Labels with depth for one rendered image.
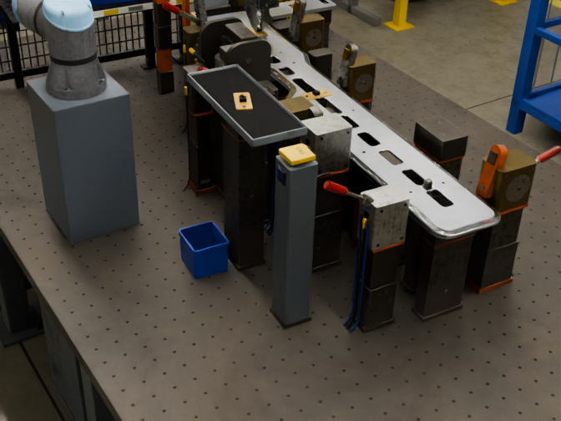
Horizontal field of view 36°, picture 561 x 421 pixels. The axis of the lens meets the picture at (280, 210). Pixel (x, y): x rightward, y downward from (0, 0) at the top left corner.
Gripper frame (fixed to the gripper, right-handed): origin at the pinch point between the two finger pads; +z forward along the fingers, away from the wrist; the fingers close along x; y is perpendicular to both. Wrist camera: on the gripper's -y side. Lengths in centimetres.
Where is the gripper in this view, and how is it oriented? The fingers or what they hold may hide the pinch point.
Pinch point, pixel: (258, 26)
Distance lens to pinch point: 283.9
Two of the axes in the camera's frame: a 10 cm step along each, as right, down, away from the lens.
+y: 4.7, 5.2, -7.1
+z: -0.4, 8.2, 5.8
